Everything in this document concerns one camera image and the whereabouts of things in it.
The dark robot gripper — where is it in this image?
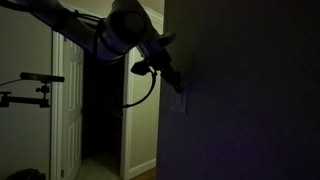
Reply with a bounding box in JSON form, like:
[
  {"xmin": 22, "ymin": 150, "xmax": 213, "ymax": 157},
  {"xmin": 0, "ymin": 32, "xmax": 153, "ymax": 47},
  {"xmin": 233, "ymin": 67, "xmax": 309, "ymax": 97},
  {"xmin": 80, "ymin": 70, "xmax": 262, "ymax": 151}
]
[{"xmin": 137, "ymin": 31, "xmax": 185, "ymax": 95}]

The white wall rocker switch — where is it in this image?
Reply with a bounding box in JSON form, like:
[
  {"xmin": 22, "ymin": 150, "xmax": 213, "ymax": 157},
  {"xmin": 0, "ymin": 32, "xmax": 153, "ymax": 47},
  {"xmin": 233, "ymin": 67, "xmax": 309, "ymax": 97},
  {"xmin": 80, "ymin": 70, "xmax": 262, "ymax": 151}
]
[{"xmin": 170, "ymin": 87, "xmax": 189, "ymax": 115}]

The white crown molding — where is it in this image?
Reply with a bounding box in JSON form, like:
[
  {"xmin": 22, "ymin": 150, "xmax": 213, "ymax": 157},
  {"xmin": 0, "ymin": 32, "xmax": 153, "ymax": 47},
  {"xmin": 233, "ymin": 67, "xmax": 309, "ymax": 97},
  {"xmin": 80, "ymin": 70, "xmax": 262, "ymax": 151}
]
[{"xmin": 142, "ymin": 3, "xmax": 165, "ymax": 26}]

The white baseboard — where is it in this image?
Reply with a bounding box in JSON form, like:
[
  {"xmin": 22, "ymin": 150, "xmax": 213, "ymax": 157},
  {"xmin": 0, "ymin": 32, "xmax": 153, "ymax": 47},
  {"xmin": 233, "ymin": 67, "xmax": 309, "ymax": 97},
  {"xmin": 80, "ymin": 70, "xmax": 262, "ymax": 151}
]
[{"xmin": 127, "ymin": 157, "xmax": 157, "ymax": 180}]

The white panelled door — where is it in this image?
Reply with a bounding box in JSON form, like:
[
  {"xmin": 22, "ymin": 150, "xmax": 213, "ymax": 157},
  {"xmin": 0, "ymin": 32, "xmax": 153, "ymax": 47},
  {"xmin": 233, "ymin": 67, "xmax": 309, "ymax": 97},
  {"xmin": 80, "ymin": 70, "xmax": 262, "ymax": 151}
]
[{"xmin": 60, "ymin": 36, "xmax": 85, "ymax": 180}]

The dark bag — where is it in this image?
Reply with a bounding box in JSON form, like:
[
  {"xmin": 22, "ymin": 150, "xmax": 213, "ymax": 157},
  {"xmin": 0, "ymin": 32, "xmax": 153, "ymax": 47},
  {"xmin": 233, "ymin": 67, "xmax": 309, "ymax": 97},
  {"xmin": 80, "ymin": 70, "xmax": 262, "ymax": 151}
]
[{"xmin": 5, "ymin": 168, "xmax": 47, "ymax": 180}]

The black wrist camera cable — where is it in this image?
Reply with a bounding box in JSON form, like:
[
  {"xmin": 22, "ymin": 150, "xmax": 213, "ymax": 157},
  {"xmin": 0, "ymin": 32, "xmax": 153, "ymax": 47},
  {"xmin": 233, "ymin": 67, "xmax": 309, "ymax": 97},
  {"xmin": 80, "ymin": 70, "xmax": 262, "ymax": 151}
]
[{"xmin": 121, "ymin": 68, "xmax": 158, "ymax": 109}]

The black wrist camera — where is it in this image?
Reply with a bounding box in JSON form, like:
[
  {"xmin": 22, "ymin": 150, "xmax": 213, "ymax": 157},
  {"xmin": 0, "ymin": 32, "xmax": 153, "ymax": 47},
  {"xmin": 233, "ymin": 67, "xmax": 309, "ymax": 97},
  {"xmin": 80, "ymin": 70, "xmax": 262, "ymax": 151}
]
[{"xmin": 130, "ymin": 59, "xmax": 152, "ymax": 77}]

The white door frame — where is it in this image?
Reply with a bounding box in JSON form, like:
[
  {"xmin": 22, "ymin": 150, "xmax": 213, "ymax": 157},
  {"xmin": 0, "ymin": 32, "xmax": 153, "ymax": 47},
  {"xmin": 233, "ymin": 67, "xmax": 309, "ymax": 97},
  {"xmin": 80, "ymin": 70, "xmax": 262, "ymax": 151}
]
[{"xmin": 49, "ymin": 30, "xmax": 137, "ymax": 180}]

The black bar stereo camera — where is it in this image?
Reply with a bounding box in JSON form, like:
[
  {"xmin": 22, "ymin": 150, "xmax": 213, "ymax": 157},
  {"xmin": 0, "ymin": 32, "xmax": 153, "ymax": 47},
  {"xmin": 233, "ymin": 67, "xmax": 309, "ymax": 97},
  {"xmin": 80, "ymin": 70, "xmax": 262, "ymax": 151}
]
[{"xmin": 19, "ymin": 71, "xmax": 66, "ymax": 84}]

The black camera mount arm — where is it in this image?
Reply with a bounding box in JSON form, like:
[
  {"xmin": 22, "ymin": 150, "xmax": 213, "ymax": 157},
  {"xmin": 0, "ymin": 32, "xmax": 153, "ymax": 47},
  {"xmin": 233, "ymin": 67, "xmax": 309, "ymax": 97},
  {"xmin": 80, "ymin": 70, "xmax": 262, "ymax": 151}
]
[{"xmin": 0, "ymin": 83, "xmax": 52, "ymax": 109}]

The thin black camera cable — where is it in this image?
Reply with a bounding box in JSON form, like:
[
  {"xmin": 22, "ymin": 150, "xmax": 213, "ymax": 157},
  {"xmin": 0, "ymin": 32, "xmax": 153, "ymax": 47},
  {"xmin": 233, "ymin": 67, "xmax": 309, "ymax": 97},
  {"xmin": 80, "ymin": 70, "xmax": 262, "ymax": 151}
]
[{"xmin": 0, "ymin": 78, "xmax": 22, "ymax": 88}]

